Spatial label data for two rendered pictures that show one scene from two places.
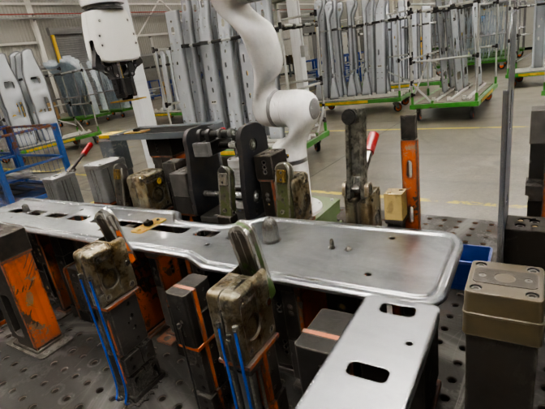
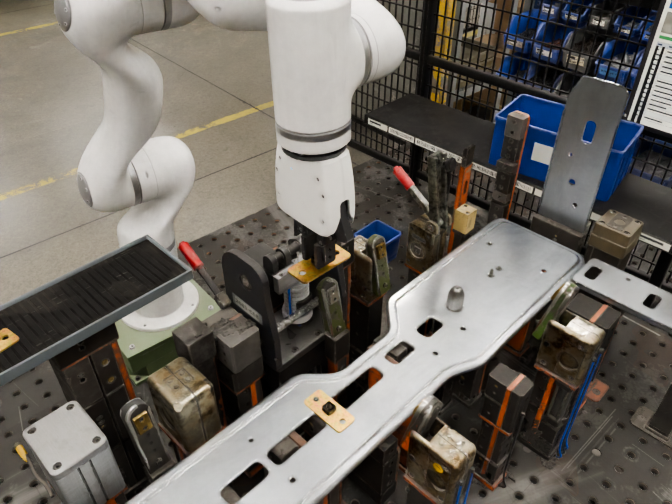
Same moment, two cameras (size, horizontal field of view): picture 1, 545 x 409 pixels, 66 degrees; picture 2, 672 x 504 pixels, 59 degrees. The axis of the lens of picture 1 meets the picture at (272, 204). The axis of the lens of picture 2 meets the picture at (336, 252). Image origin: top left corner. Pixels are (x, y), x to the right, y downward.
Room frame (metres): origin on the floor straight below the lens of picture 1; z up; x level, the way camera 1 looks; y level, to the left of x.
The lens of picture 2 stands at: (0.81, 0.86, 1.79)
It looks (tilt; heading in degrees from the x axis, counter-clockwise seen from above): 38 degrees down; 281
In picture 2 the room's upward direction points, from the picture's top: straight up
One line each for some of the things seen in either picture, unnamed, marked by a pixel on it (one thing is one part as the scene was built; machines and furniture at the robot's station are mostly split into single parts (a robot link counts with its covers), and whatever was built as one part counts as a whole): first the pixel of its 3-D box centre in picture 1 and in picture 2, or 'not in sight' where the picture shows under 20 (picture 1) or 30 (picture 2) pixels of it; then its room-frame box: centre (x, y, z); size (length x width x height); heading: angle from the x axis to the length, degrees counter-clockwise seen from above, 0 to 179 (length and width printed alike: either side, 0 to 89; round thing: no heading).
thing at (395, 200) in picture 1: (399, 277); (455, 273); (0.73, -0.23, 0.88); 0.04 x 0.04 x 0.36; 56
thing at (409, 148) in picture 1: (413, 241); (454, 241); (0.74, -0.26, 0.95); 0.03 x 0.01 x 0.50; 56
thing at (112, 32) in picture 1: (110, 33); (315, 176); (0.94, 0.27, 1.42); 0.10 x 0.07 x 0.11; 143
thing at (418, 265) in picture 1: (141, 228); (323, 423); (0.93, 0.32, 1.00); 1.38 x 0.22 x 0.02; 56
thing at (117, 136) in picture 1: (164, 131); (66, 309); (1.33, 0.30, 1.16); 0.37 x 0.14 x 0.02; 56
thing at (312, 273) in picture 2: (127, 97); (319, 260); (0.94, 0.27, 1.29); 0.08 x 0.04 x 0.01; 53
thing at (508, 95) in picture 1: (506, 155); (578, 158); (0.51, -0.31, 1.17); 0.12 x 0.01 x 0.34; 146
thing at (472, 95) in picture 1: (457, 55); not in sight; (7.06, -3.33, 0.88); 1.91 x 1.00 x 1.76; 143
